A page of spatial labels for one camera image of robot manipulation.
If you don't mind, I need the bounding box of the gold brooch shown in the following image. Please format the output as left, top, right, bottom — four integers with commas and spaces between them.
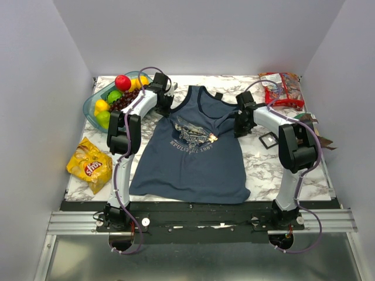
208, 133, 218, 143

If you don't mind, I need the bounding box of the blue printed tank top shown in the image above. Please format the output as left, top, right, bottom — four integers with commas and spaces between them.
129, 85, 250, 204

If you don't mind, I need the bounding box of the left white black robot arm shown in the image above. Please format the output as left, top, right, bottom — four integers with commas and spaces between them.
104, 67, 174, 231

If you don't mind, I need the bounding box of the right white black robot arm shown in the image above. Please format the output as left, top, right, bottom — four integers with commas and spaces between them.
234, 91, 322, 229

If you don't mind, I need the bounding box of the orange fruit top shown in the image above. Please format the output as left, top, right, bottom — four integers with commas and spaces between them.
135, 76, 149, 90

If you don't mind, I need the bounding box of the dark purple grape bunch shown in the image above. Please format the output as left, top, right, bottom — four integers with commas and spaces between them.
109, 89, 139, 111

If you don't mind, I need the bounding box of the red apple top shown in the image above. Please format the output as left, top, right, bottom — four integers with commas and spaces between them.
114, 74, 132, 92

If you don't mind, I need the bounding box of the green fruit middle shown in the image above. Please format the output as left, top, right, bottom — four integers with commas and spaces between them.
107, 90, 122, 105

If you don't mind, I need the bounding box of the red candy bag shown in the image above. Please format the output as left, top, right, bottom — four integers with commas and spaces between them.
258, 72, 305, 111

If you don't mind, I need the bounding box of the yellow lemon left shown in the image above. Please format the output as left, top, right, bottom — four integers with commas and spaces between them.
94, 99, 110, 115

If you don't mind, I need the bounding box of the green pear front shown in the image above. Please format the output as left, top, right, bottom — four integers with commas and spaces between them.
96, 111, 110, 129

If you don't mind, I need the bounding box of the teal plastic fruit container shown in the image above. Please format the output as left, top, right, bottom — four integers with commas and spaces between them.
83, 71, 138, 133

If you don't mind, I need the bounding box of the yellow Lays chips bag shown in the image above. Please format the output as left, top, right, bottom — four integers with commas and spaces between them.
66, 137, 113, 194

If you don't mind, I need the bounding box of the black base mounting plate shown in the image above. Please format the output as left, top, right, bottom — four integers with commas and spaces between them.
48, 199, 354, 245

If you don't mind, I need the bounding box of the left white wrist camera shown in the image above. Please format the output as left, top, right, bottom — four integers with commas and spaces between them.
165, 82, 178, 97

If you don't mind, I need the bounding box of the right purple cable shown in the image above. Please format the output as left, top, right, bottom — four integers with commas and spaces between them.
244, 80, 325, 254

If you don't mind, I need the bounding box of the aluminium rail frame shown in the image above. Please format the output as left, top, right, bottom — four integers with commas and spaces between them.
35, 201, 367, 280

